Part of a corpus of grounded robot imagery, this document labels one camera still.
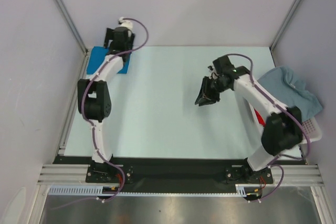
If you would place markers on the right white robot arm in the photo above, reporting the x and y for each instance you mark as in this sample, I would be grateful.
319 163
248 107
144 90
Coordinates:
282 129

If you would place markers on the white plastic basket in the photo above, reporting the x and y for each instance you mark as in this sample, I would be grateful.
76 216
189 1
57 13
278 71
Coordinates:
310 126

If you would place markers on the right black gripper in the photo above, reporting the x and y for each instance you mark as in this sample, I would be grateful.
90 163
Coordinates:
202 98

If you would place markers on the red t shirt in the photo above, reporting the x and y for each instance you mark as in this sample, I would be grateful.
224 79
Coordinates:
259 118

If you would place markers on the grey t shirt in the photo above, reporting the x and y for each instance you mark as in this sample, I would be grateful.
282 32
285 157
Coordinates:
287 87

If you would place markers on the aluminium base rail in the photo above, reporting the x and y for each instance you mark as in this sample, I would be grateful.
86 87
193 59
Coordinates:
62 174

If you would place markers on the blue t shirt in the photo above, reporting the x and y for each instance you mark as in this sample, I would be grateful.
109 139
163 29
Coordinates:
97 57

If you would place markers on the white slotted cable duct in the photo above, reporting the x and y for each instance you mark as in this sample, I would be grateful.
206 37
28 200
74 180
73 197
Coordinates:
109 191

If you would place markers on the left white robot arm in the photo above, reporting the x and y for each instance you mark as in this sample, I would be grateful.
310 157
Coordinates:
94 102

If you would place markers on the right aluminium frame post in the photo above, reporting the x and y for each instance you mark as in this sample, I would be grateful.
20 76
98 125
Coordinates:
285 24

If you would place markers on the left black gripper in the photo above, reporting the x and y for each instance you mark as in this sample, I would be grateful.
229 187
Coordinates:
109 36

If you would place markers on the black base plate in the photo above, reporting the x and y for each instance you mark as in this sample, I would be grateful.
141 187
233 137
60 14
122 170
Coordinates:
179 175

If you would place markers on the left aluminium frame post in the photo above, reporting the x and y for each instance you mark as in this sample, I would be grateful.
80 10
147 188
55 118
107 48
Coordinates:
71 25

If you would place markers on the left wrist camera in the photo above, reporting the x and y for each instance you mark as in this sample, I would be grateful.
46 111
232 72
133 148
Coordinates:
123 22

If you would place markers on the aluminium frame post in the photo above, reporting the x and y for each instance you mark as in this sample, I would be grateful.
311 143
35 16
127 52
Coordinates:
71 25
285 24

